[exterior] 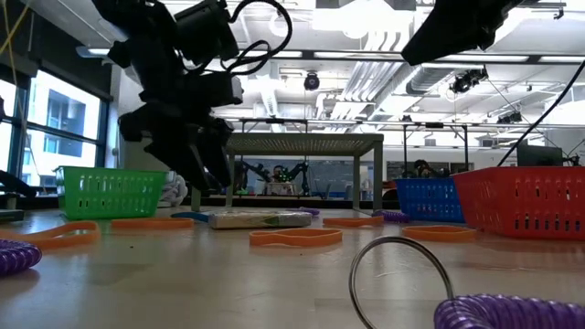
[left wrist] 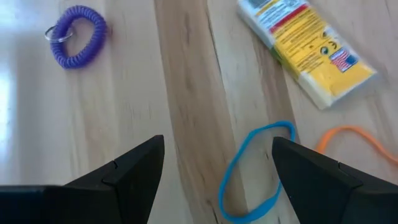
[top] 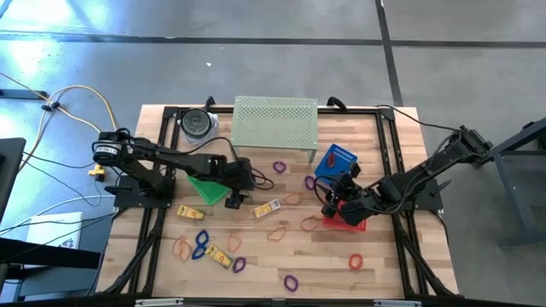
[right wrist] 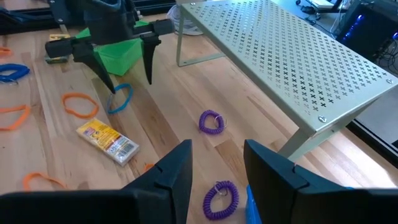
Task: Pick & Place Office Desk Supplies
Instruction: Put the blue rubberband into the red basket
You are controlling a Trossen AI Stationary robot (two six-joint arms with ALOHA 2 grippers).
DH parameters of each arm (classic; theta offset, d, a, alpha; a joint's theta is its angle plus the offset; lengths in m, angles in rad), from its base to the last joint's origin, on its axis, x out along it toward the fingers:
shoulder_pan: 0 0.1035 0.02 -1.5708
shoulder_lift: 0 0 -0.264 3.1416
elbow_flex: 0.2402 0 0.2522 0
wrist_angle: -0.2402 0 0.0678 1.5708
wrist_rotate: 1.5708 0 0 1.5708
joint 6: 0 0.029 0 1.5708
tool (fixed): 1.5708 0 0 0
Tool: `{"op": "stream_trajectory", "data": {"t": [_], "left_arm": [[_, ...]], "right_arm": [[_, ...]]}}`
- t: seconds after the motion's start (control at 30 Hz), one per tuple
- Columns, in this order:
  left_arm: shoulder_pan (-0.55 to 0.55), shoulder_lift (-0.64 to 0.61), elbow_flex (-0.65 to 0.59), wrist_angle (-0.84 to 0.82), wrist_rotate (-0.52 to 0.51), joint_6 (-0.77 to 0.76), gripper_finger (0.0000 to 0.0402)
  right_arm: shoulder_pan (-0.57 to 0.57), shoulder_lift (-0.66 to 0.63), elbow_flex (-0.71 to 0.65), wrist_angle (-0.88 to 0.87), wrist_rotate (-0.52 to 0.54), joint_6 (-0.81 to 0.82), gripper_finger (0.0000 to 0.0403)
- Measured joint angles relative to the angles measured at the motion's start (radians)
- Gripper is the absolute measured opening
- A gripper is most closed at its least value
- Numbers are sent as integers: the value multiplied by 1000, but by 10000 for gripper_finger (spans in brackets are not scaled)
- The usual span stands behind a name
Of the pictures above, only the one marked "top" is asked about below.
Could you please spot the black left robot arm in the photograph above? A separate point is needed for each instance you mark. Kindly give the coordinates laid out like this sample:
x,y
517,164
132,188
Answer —
x,y
179,160

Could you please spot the orange rubber band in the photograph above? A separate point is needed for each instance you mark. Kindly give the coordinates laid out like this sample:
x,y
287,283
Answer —
x,y
228,244
286,198
174,247
302,224
234,214
270,237

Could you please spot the green plastic basket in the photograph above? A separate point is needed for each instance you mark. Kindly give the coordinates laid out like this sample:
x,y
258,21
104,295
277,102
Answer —
x,y
209,194

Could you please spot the red plastic basket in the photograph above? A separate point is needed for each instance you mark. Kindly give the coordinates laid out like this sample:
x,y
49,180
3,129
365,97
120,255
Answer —
x,y
330,222

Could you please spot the white cylindrical cup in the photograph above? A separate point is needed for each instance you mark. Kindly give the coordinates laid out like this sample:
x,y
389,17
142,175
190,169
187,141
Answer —
x,y
195,123

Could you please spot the white box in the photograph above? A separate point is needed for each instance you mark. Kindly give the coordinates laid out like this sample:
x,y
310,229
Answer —
x,y
53,230

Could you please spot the blue plastic basket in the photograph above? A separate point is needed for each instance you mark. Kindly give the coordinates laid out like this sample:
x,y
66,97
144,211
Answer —
x,y
345,160

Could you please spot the black desk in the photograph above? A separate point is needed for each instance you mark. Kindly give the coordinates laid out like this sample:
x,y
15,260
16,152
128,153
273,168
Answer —
x,y
42,256

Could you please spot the silver aluminium bracket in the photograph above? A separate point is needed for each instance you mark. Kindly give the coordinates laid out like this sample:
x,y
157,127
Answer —
x,y
160,302
396,303

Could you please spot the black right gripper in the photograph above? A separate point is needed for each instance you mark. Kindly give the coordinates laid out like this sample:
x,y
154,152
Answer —
x,y
356,206

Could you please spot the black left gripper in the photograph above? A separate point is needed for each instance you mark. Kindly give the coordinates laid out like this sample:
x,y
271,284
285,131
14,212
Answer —
x,y
241,177

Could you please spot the grey metal desk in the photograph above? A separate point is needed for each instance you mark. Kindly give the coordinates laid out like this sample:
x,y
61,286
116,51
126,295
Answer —
x,y
516,179

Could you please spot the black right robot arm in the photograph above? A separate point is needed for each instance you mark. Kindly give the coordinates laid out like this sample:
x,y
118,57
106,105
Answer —
x,y
426,168

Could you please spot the green perforated metal shelf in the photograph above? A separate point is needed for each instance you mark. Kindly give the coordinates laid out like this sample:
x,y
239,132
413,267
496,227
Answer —
x,y
273,123

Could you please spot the yellow crayon box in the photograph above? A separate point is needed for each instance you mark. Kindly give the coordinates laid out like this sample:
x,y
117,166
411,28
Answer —
x,y
190,212
218,256
266,208

